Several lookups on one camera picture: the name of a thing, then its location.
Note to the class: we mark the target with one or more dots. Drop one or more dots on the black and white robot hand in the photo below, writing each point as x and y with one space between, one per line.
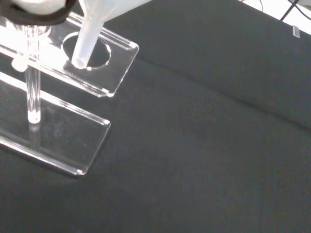
36 9

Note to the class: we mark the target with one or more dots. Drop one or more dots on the small clear plastic tag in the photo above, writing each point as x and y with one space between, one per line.
296 31

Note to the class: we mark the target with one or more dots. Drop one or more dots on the black bench cloth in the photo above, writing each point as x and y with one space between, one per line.
194 145

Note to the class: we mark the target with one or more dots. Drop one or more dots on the clear acrylic funnel stand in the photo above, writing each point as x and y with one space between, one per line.
114 70

